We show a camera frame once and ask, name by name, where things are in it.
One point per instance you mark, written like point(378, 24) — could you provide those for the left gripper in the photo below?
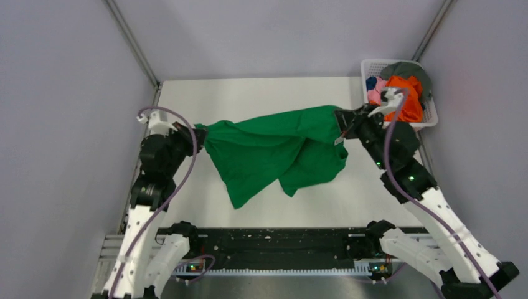
point(183, 132)

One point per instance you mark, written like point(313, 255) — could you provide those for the pink garment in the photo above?
point(374, 96)

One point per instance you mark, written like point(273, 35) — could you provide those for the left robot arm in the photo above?
point(137, 273)

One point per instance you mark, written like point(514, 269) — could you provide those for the dark blue garment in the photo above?
point(370, 83)

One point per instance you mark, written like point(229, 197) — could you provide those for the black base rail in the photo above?
point(289, 249)

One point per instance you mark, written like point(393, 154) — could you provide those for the right corner aluminium post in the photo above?
point(442, 13)

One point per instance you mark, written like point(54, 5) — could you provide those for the left corner aluminium post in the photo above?
point(131, 41)

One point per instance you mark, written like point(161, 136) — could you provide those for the white plastic basket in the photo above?
point(374, 68)

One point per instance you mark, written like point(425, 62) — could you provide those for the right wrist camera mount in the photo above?
point(392, 98)

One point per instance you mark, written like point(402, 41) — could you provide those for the green t-shirt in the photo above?
point(296, 148)

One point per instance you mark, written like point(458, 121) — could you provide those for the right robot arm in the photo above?
point(458, 265)

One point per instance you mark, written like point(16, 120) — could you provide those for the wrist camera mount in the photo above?
point(392, 98)
point(157, 122)

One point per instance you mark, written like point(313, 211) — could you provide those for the grey-green garment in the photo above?
point(406, 70)

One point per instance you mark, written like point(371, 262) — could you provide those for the orange t-shirt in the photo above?
point(412, 110)

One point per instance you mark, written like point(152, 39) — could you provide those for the white cable duct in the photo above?
point(360, 269)

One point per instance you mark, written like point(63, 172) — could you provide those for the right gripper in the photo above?
point(357, 117)

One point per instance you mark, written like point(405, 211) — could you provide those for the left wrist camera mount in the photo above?
point(157, 122)

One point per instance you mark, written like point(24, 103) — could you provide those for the corner aluminium post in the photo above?
point(131, 41)
point(442, 13)

